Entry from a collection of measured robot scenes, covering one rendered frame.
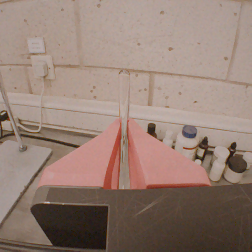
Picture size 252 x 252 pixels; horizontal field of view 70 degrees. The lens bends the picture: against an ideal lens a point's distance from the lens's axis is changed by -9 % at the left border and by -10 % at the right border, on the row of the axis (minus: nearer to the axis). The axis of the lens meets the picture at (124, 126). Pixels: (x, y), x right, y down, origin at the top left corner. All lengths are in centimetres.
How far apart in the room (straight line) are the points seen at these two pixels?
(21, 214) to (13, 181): 11
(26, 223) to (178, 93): 54
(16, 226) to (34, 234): 5
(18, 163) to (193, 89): 57
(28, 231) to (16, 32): 60
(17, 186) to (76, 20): 50
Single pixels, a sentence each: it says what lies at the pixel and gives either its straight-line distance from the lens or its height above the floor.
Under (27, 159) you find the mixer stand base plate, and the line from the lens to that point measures 66.
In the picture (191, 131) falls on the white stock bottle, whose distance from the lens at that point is 56.
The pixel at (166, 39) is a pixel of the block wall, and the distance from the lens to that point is 58.
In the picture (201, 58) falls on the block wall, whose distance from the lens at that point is 59.
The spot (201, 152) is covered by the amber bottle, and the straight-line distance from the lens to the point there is 63.
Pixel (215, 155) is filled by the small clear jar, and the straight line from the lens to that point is 62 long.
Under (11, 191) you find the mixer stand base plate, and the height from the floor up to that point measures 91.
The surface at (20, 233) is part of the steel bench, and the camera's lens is 52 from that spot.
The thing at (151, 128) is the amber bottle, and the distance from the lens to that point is 58.
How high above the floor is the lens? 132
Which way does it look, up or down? 35 degrees down
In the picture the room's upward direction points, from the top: straight up
